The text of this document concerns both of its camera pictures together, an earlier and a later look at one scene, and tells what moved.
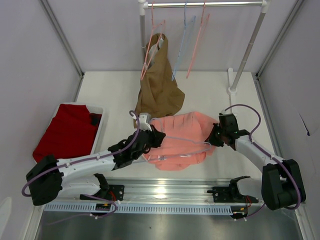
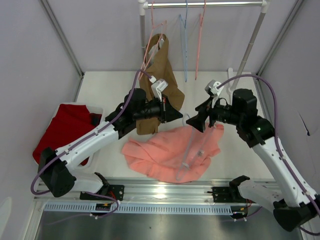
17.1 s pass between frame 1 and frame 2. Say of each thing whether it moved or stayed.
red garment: stayed
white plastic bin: stayed
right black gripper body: moved
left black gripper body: moved
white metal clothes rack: stayed
